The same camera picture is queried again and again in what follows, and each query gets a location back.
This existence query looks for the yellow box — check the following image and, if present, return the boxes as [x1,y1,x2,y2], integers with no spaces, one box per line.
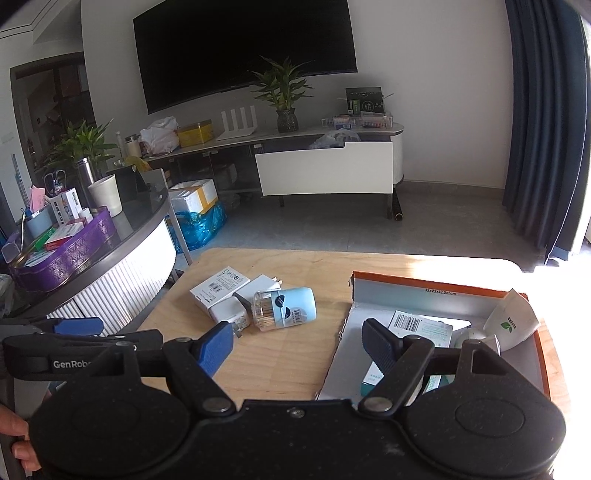
[178,119,214,148]

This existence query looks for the grey pen cup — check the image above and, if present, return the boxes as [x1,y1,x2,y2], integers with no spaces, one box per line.
[24,204,55,241]

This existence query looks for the white paper cup green leaf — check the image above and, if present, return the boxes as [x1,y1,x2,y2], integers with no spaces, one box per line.
[483,288,541,353]

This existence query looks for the round ribbed side cabinet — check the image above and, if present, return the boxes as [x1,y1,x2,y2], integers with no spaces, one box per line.
[0,187,177,330]

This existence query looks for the purple patterned tray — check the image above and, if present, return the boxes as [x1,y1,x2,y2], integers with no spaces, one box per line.
[8,206,116,294]

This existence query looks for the bright blue plastic bag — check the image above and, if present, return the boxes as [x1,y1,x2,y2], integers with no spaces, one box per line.
[168,200,228,253]

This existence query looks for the dark blue curtain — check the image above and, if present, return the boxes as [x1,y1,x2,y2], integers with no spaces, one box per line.
[501,0,591,267]

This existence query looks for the bamboo plant in dark vase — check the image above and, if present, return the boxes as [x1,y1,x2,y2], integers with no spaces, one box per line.
[249,56,315,134]

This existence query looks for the white plastic bag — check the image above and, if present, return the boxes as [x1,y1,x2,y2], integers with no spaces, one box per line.
[139,116,180,156]

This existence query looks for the white labelled flat box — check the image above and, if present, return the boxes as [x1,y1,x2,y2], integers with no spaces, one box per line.
[190,266,253,311]

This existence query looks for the white router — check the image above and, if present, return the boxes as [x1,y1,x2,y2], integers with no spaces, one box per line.
[215,106,257,141]

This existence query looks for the clear plastic boxes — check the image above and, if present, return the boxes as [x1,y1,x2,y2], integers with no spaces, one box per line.
[321,113,393,131]

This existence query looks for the toothpick jar with blue lid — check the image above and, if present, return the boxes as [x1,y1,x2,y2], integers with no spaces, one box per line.
[252,287,318,331]

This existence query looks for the person's left hand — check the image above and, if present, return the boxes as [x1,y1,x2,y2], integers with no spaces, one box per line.
[0,404,43,472]

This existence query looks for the black printed box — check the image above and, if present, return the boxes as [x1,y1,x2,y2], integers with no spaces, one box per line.
[345,87,387,116]

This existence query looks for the teal carton box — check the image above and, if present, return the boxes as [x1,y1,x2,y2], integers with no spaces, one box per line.
[360,310,454,398]

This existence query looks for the large black television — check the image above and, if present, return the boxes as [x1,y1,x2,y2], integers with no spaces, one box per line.
[133,0,359,116]

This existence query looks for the white medicine box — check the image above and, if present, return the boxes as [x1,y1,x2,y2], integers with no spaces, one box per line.
[50,188,82,223]

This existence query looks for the orange cardboard box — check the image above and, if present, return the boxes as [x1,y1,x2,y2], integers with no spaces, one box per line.
[316,271,552,402]

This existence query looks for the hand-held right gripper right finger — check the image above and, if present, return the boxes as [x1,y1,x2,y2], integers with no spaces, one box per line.
[361,318,509,416]

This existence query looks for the white and grey television stand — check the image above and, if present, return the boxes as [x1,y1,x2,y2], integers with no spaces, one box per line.
[139,121,405,220]

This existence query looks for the white charger plug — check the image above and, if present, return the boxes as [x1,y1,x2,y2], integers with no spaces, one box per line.
[233,274,283,306]

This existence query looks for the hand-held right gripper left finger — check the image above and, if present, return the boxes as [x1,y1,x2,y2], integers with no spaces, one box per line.
[95,322,236,416]

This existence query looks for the red and white box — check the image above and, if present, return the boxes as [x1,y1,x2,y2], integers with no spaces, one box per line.
[43,219,88,251]

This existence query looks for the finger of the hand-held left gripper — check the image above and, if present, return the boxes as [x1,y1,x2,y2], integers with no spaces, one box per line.
[28,317,105,337]

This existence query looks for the white cube charger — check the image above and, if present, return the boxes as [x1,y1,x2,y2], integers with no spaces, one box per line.
[209,296,253,339]

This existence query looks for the bamboo plant in steel vase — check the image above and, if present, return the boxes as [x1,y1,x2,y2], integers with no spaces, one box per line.
[41,119,119,185]

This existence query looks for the pale blue plastic bag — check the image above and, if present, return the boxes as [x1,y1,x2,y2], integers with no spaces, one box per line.
[309,128,361,150]

